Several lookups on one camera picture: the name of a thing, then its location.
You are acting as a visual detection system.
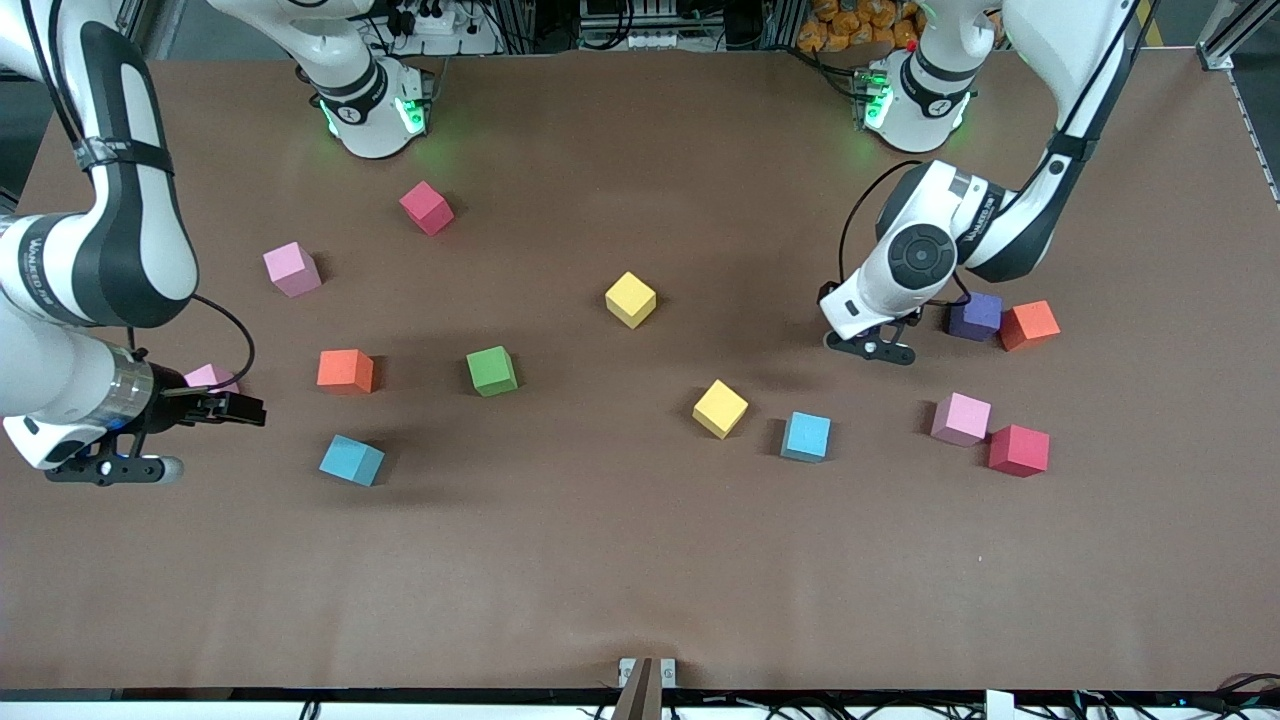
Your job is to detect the yellow foam cube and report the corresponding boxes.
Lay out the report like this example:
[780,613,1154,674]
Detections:
[604,271,659,330]
[692,378,750,441]

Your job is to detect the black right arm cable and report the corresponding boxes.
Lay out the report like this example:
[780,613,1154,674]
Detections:
[124,293,258,396]

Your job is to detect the orange foam cube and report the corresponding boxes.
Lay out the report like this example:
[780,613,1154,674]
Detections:
[999,300,1062,353]
[316,349,376,395]

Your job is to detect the red foam cube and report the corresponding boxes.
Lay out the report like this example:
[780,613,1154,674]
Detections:
[988,424,1052,479]
[399,180,456,237]

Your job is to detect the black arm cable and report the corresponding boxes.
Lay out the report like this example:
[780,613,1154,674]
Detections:
[836,0,1161,301]
[124,293,258,396]

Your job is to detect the aluminium table edge rail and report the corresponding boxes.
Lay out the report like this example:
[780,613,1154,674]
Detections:
[1225,68,1280,211]

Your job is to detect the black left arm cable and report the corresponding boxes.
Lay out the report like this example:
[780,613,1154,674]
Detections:
[836,0,1161,301]

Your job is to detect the pink foam cube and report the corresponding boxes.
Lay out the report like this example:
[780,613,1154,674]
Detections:
[930,391,993,448]
[184,363,242,397]
[262,241,324,299]

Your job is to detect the white power strip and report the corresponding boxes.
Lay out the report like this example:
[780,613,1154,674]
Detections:
[383,0,501,57]

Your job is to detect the brown table mat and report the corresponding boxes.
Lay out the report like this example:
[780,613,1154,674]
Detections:
[0,50,1280,693]

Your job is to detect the pile of orange objects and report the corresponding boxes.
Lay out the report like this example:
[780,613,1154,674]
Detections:
[797,0,1006,53]

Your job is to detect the aluminium frame profile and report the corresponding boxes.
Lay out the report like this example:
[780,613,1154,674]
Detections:
[1195,0,1280,73]
[115,0,191,59]

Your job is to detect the blue foam cube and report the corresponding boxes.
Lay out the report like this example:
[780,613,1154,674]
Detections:
[318,434,386,488]
[780,411,833,464]

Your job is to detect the grey electrical equipment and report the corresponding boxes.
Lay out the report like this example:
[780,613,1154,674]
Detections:
[575,0,686,53]

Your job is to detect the purple foam cube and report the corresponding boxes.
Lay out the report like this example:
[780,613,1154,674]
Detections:
[947,291,1004,343]

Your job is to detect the black cable bundle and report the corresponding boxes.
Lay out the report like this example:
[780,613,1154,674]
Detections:
[580,690,1280,720]

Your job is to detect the green foam cube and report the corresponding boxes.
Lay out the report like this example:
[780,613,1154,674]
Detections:
[465,345,520,398]

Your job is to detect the small metal bracket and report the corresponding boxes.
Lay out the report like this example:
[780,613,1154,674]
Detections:
[618,657,677,689]

